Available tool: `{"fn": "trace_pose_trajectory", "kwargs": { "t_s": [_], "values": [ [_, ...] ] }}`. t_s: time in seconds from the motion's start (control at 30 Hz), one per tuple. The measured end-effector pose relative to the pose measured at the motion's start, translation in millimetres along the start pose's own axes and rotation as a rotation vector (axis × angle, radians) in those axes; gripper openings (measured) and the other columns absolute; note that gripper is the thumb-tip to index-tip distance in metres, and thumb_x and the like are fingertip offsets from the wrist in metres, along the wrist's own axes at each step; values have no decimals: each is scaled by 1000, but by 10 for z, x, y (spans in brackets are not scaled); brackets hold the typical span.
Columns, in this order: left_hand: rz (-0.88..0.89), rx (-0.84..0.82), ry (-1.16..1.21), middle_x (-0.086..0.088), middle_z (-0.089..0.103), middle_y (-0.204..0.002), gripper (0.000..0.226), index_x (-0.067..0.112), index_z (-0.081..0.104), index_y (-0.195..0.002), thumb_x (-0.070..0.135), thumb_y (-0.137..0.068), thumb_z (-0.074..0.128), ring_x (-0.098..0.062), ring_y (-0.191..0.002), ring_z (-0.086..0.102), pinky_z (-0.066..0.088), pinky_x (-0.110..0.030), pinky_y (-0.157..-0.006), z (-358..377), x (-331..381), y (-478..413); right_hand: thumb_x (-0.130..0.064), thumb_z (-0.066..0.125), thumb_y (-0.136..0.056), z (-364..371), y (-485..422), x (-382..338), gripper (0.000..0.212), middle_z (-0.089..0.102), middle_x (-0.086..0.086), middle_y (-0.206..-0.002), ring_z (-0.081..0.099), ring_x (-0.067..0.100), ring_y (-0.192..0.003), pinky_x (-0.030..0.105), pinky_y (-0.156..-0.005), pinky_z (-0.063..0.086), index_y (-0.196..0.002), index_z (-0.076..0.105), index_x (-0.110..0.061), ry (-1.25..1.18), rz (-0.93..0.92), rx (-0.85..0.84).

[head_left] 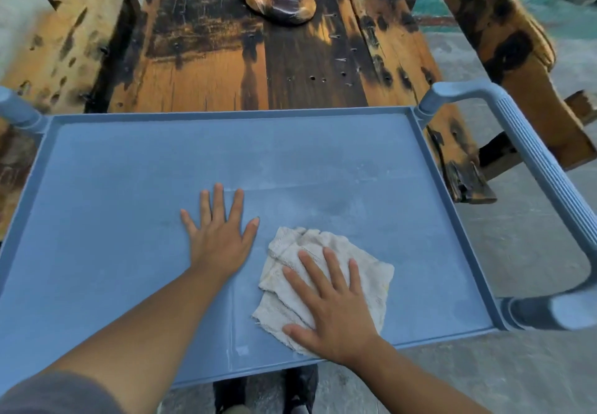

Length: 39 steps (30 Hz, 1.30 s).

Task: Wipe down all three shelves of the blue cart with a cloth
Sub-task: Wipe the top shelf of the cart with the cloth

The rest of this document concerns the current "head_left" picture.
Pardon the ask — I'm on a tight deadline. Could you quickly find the person's right hand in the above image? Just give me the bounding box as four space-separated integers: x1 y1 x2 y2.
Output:
281 247 381 367

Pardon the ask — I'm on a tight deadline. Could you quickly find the person's left hand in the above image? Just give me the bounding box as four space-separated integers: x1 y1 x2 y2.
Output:
179 183 261 279

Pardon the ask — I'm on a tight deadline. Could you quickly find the white cleaning cloth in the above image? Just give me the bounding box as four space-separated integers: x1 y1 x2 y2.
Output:
251 226 396 359

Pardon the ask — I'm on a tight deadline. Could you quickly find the blue plastic cart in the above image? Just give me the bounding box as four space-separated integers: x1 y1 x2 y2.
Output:
0 78 597 389

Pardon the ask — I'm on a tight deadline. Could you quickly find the person's left forearm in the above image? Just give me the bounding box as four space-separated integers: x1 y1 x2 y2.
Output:
42 264 234 414

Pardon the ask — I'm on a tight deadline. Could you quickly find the person's black right shoe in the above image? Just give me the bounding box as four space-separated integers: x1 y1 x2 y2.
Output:
284 364 320 414

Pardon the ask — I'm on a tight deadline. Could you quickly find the person's black shoe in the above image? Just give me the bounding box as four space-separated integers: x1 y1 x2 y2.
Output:
212 376 248 414
284 364 320 414

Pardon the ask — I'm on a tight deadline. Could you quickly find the person's black left shoe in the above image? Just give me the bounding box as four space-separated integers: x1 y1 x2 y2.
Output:
212 376 248 414

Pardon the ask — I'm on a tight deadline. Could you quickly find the rustic wooden table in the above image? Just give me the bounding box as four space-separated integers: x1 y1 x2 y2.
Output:
107 0 498 206

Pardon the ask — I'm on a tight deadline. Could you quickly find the gray shirt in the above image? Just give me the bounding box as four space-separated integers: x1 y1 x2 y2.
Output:
0 371 124 414

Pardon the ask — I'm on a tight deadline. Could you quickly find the rustic wooden bench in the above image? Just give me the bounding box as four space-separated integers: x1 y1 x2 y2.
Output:
0 0 141 242
399 0 597 182

